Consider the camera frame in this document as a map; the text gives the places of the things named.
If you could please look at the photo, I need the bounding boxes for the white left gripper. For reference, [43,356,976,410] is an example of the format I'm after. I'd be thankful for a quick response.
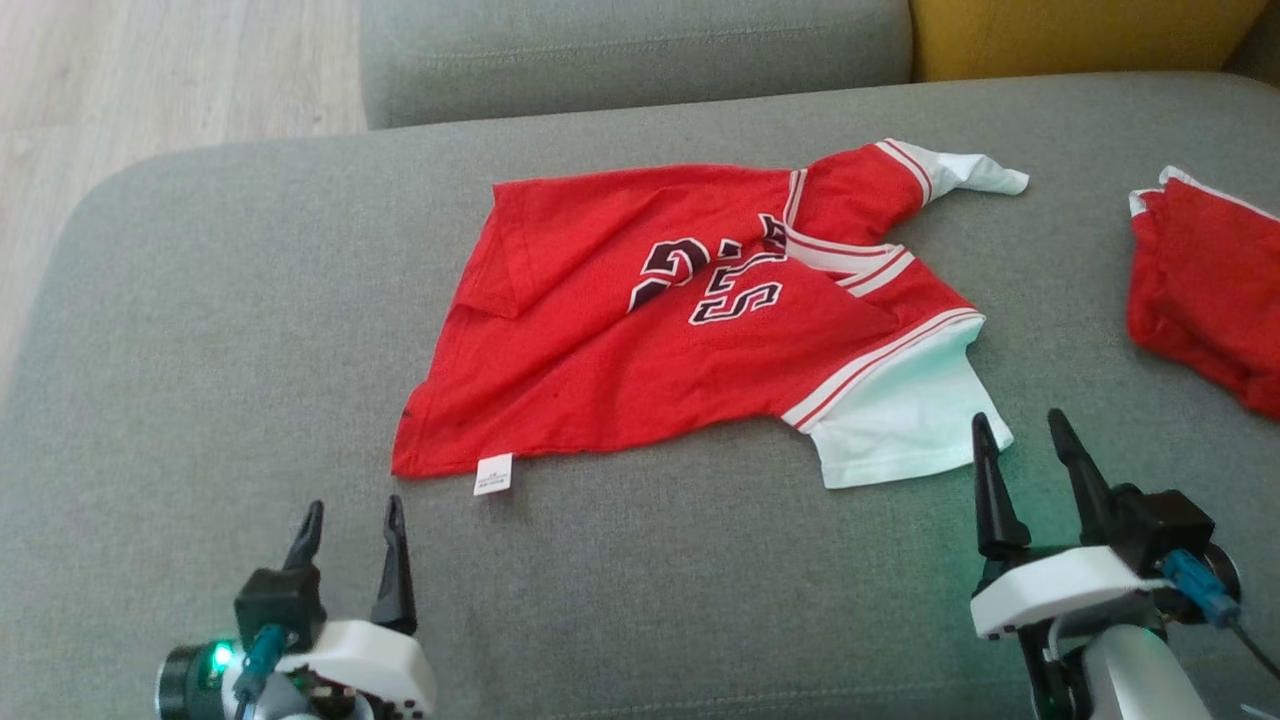
[275,495,438,720]

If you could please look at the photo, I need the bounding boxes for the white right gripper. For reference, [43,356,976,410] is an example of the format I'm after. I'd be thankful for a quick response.
[970,408,1166,641]

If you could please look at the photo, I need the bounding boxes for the red shorts with white trim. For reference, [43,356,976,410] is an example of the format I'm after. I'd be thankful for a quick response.
[1126,166,1280,422]

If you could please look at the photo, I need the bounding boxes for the red white basketball jersey shirt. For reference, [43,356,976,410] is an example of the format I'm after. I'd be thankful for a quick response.
[390,138,1031,498]

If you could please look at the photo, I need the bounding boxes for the large grey sofa ottoman cushion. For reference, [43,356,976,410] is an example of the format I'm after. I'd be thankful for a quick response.
[0,72,1280,720]

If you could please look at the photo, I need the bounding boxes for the yellow sofa backrest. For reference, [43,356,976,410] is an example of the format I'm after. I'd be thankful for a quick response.
[908,0,1272,84]

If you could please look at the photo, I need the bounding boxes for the grey sofa seat cushion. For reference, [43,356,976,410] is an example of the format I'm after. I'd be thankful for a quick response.
[358,0,914,130]

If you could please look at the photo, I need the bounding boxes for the left camera cable blue plug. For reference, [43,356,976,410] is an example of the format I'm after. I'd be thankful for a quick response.
[230,624,292,720]

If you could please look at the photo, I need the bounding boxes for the camera cable blue plug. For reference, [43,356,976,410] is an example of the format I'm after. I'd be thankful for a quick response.
[230,624,292,720]
[1160,549,1280,683]

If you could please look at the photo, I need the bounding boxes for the right camera cable blue plug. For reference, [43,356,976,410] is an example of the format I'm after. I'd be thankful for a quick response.
[1160,549,1280,683]

